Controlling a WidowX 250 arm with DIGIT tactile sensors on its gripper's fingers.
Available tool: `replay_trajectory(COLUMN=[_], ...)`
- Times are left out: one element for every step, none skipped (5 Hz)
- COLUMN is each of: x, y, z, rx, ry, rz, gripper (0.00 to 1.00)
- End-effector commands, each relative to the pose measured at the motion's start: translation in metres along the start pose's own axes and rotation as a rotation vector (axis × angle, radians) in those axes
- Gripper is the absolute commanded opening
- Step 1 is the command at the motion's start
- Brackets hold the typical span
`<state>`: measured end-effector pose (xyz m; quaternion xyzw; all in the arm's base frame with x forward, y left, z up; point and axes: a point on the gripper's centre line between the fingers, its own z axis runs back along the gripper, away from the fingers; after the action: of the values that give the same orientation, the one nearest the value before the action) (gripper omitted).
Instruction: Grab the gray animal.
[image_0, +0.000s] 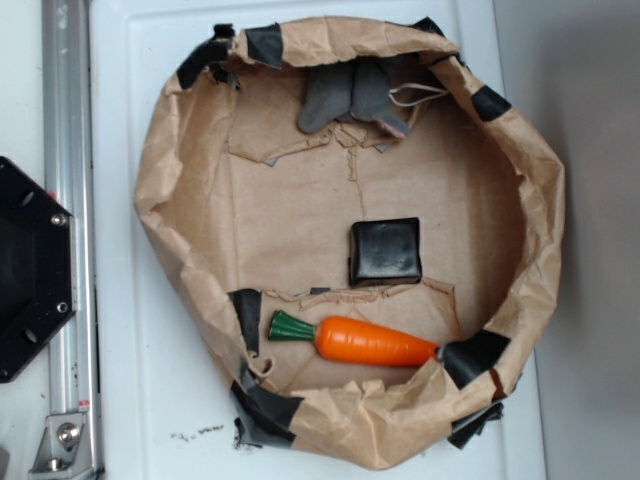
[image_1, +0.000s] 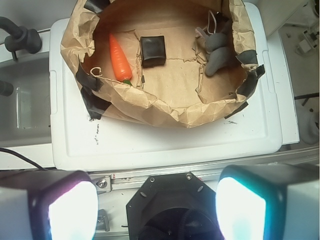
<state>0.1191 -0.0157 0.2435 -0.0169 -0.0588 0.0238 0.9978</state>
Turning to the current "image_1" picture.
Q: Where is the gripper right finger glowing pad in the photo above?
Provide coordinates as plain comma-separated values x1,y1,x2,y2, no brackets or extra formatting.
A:
215,163,320,240

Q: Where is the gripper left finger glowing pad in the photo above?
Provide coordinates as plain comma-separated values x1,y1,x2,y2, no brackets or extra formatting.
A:
0,170,99,240

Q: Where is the gray plush animal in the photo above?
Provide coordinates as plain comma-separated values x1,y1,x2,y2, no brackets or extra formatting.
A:
195,20,236,77

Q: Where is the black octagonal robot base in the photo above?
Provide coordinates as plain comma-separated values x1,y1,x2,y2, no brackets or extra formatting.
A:
126,172,224,240

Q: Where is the white plastic tray lid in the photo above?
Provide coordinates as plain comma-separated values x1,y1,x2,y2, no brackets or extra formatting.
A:
49,2,283,172

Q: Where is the gray sink basin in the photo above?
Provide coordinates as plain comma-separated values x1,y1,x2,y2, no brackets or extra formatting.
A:
0,52,51,148

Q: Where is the brown paper bag basin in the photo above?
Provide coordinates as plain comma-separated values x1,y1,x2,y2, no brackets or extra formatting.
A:
60,0,265,128

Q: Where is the orange toy carrot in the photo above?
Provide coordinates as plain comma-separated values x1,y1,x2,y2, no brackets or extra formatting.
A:
109,33,133,85

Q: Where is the black square block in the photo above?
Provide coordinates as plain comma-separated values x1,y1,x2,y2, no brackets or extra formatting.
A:
140,35,167,68

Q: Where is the black cable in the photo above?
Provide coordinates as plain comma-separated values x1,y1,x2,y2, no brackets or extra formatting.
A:
0,147,51,172

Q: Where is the metal corner bracket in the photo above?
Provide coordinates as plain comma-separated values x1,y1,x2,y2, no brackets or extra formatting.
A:
90,175,112,195

